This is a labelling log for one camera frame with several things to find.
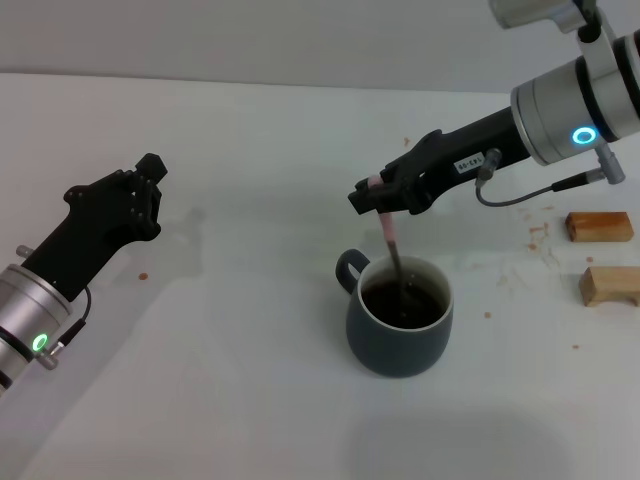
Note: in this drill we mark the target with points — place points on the light wooden block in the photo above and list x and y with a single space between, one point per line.
610 285

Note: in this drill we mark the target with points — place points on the dark grey ceramic cup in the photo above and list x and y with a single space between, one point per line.
400 350

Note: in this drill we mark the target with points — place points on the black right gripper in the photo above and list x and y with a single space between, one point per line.
445 160

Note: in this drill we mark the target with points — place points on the dark stained wooden block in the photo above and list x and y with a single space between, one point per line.
595 227

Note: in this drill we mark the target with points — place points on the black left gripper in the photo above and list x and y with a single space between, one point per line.
90 235

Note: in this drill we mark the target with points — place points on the dark coffee liquid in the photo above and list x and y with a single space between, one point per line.
425 305

